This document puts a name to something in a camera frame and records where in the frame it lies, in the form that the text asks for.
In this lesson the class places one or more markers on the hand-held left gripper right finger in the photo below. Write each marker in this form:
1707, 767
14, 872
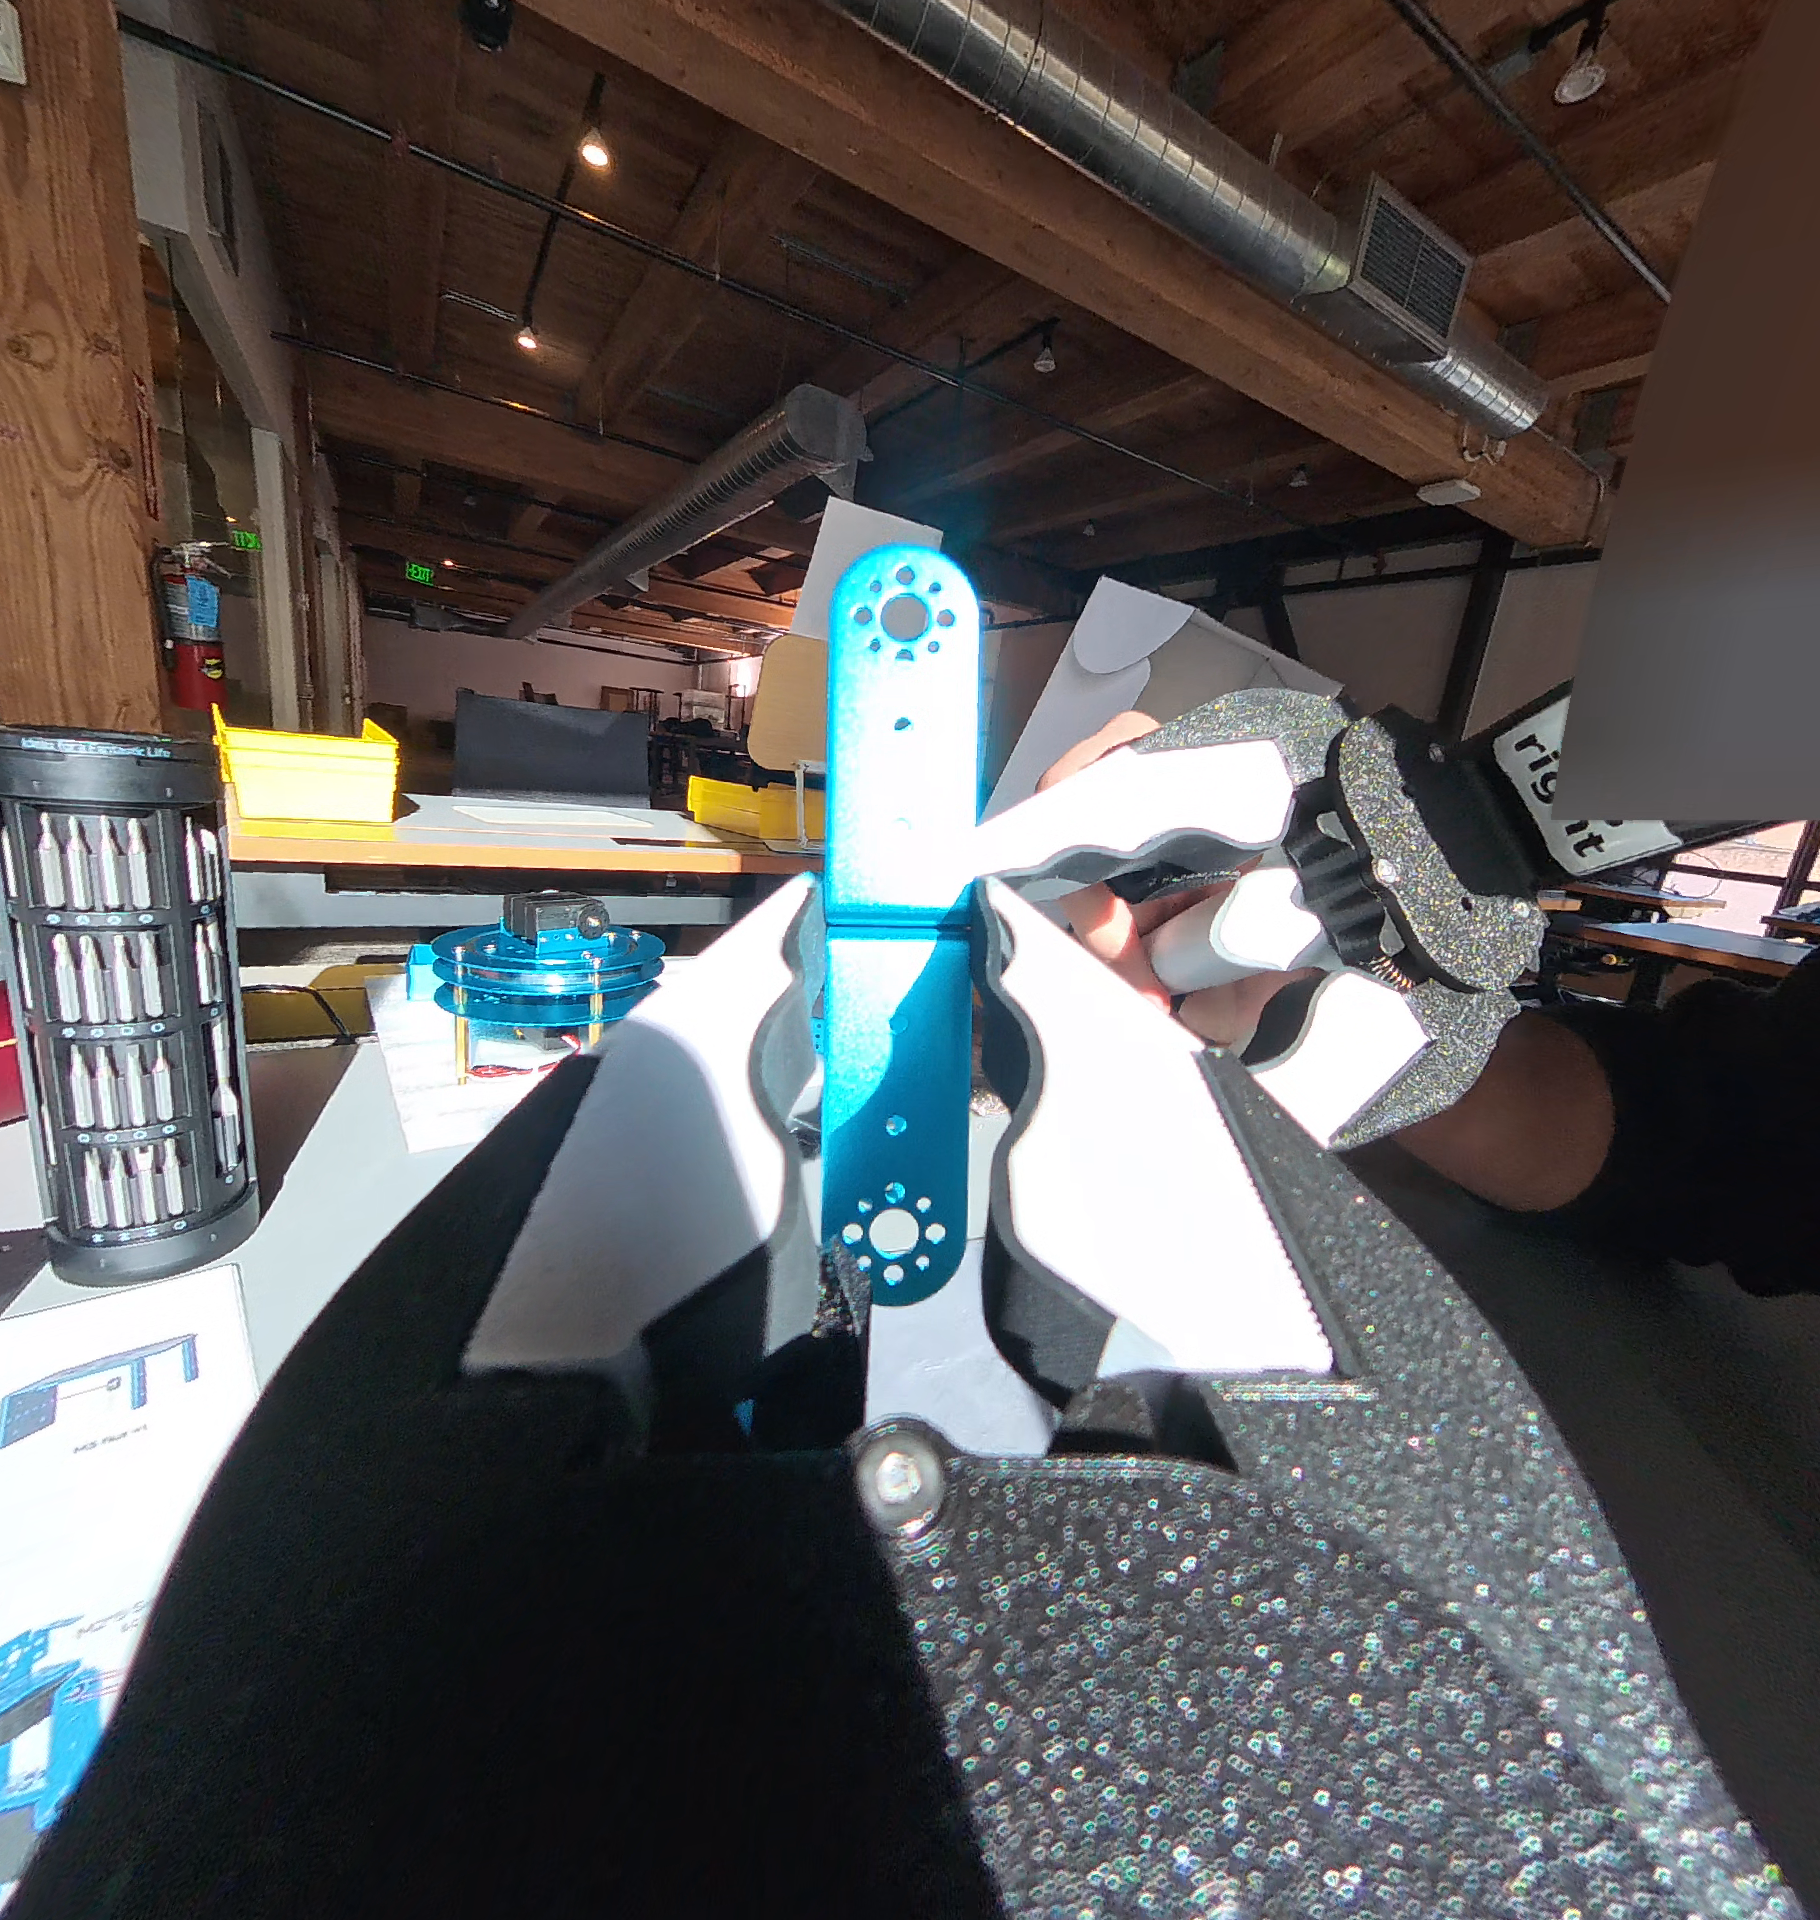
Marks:
1149, 1200

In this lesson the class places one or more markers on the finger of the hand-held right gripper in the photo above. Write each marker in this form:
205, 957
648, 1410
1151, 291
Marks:
1345, 1058
1149, 803

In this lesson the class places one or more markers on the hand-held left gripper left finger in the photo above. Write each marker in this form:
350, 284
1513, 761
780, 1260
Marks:
687, 1110

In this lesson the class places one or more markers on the blue metal bracket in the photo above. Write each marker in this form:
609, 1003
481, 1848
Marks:
903, 752

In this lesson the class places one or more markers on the grey desk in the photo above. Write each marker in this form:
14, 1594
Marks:
341, 1200

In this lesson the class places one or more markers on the person's right hand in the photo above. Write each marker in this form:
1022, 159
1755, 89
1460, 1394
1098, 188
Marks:
1135, 947

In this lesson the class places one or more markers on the open white cardboard box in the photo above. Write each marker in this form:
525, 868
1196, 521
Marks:
1135, 661

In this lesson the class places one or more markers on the black framed window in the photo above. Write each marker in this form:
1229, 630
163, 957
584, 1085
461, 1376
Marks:
1767, 870

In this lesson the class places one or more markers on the pale yellow panel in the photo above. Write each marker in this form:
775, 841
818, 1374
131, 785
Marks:
787, 705

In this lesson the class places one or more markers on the white hanging paper sheet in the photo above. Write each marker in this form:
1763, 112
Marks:
850, 556

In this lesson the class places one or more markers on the red fire extinguisher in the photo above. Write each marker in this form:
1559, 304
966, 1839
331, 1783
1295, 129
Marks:
189, 646

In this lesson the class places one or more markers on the white instruction sheet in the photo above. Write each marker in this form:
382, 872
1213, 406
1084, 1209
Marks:
69, 1427

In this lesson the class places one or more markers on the wooden pillar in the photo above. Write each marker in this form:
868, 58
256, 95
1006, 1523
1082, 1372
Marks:
55, 375

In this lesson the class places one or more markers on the grey flexible duct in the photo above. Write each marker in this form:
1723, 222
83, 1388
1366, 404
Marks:
687, 511

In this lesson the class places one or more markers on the silver ventilation duct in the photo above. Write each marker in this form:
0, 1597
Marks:
1149, 134

